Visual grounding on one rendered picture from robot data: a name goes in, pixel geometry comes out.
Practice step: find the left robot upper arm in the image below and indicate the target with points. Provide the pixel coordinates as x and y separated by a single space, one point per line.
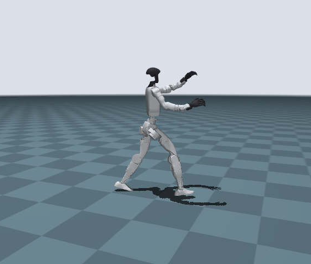
167 89

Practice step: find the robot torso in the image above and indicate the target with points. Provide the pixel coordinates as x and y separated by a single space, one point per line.
153 109

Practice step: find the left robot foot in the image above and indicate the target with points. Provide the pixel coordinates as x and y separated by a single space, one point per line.
123 186

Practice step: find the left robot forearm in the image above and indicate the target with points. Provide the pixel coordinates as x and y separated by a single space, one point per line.
177 85

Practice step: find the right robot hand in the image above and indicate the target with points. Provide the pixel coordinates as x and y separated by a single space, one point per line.
196 102

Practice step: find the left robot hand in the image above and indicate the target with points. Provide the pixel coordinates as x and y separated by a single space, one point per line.
188 75

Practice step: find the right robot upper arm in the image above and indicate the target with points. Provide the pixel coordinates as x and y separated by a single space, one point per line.
156 92

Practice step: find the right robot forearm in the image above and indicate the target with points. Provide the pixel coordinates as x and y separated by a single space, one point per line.
175 107

